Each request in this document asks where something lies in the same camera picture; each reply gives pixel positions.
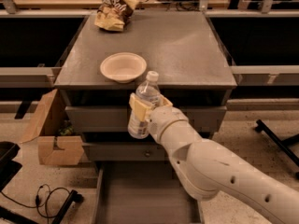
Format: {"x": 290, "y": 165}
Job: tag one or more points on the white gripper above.
{"x": 163, "y": 118}

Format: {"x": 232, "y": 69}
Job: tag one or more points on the clear plastic water bottle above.
{"x": 146, "y": 91}

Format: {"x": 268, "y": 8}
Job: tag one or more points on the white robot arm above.
{"x": 205, "y": 167}

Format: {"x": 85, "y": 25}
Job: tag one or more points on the grey drawer cabinet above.
{"x": 180, "y": 46}

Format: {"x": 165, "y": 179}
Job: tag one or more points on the top grey drawer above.
{"x": 101, "y": 119}

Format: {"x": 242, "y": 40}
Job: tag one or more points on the grey drawer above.
{"x": 114, "y": 151}
{"x": 101, "y": 119}
{"x": 142, "y": 192}

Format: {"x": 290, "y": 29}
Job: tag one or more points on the middle grey drawer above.
{"x": 114, "y": 151}

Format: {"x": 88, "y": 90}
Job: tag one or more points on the bottom grey drawer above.
{"x": 142, "y": 192}

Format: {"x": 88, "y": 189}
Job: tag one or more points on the white paper bowl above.
{"x": 123, "y": 67}

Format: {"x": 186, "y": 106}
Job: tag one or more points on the crumpled chip bag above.
{"x": 114, "y": 15}

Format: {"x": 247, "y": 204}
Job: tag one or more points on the cardboard box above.
{"x": 44, "y": 125}

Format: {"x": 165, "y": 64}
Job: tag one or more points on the black chair base leg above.
{"x": 73, "y": 197}

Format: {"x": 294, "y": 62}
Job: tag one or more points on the black stand leg right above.
{"x": 284, "y": 145}

